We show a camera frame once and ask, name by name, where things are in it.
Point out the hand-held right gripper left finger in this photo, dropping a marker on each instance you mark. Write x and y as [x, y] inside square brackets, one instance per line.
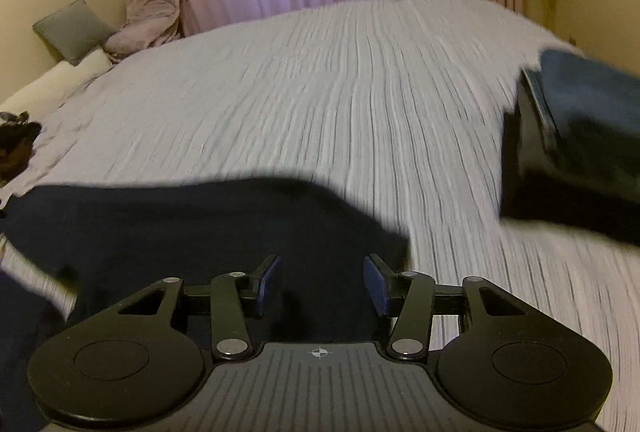
[266, 287]

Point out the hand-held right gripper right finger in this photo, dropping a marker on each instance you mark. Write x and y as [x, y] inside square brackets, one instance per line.
[377, 284]

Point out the dark navy garment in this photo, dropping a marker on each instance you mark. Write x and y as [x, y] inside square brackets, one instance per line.
[200, 222]

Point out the black pants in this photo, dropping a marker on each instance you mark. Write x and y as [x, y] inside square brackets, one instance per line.
[550, 192]

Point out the navy garment with patterned lining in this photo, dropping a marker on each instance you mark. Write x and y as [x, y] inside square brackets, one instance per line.
[595, 102]

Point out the black garment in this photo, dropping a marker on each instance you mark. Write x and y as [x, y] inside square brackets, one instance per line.
[29, 132]

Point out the crumpled pink blanket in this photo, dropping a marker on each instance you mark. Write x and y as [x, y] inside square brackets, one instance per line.
[145, 20]

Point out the white headboard cushion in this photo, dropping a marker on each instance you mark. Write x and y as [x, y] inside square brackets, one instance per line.
[55, 80]

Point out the striped patterned garment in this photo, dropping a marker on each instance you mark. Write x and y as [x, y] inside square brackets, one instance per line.
[11, 117]

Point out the grey pillow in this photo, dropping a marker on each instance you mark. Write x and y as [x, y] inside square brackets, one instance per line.
[72, 30]

